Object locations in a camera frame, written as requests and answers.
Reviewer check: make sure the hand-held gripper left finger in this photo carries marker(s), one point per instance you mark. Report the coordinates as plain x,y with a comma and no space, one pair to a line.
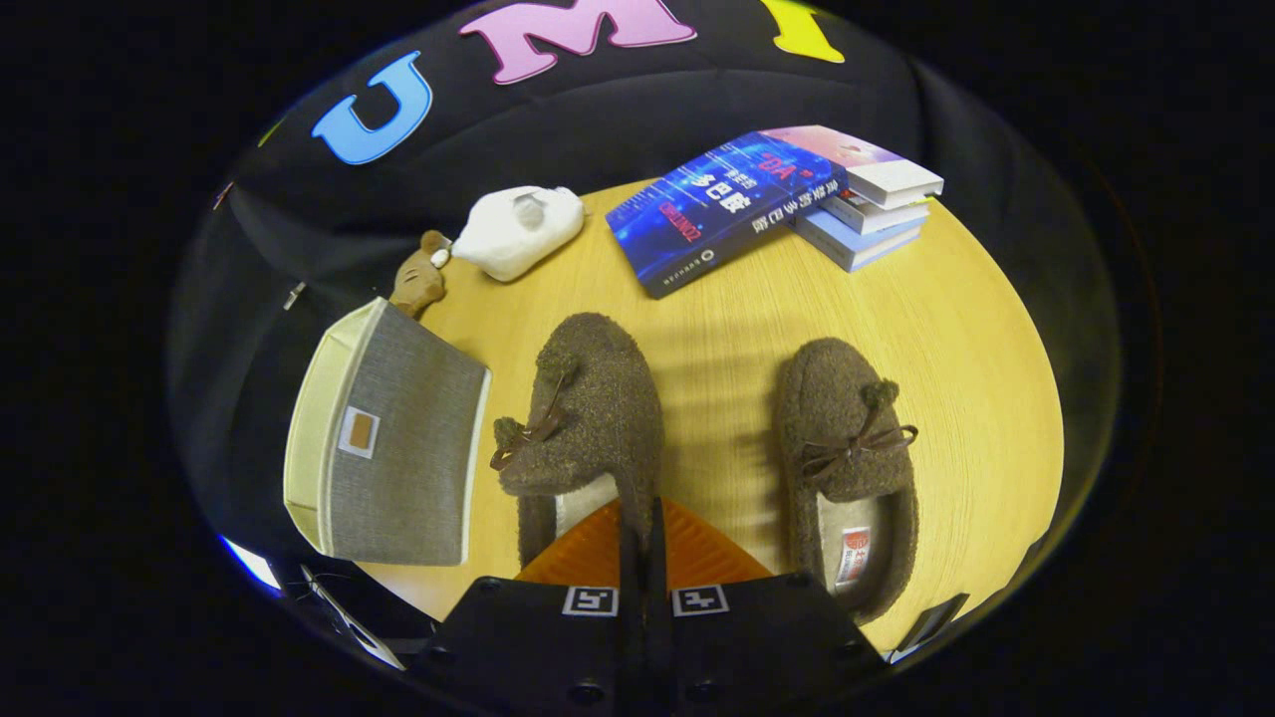
538,647

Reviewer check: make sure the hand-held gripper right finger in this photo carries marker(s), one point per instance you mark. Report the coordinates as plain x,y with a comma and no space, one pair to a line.
757,647

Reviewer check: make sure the grey fabric storage box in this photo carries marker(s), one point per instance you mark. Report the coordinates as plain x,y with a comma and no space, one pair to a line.
408,448

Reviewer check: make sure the brown fuzzy shoe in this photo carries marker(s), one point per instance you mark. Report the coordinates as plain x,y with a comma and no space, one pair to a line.
598,388
832,408

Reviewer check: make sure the dark flat object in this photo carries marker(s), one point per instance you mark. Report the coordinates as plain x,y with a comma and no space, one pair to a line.
926,622

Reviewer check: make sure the brown striped plush toy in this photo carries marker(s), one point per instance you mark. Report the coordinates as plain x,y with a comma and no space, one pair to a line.
418,284

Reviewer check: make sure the white plush toy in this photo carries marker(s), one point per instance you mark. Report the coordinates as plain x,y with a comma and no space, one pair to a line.
518,234

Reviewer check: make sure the light blue book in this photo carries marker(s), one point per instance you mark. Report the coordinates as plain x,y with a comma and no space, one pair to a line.
857,244

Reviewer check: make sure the silver cloth clip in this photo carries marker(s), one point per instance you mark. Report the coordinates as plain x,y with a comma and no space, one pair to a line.
294,296

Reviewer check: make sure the dark blue book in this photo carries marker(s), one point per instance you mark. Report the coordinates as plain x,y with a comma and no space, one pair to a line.
717,209

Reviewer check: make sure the white book with dark spine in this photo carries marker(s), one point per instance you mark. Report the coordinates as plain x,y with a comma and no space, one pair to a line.
877,214

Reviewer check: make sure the pink cover book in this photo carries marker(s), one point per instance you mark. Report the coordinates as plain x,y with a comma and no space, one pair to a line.
877,169

